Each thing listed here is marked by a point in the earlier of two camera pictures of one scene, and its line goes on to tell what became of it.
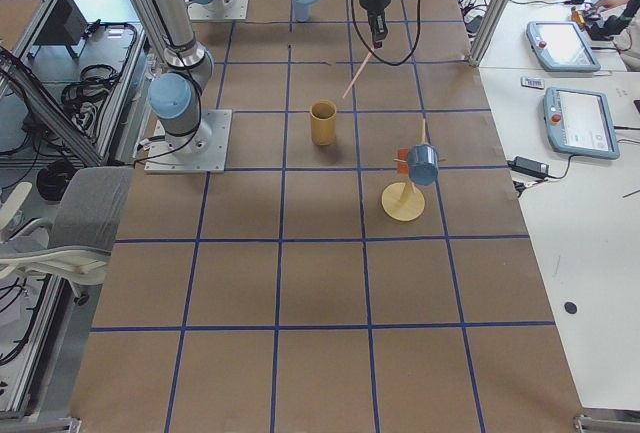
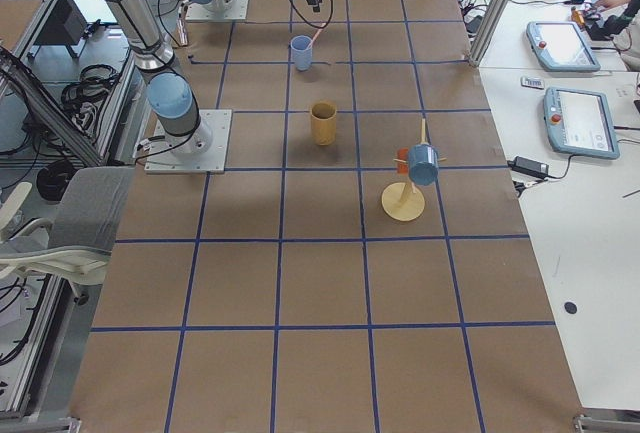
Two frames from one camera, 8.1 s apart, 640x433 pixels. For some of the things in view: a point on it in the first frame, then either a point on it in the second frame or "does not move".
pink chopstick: (359, 72) to (315, 37)
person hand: (610, 2) does not move
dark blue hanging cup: (423, 163) does not move
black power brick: (529, 166) does not move
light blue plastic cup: (300, 10) to (302, 46)
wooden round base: (403, 201) does not move
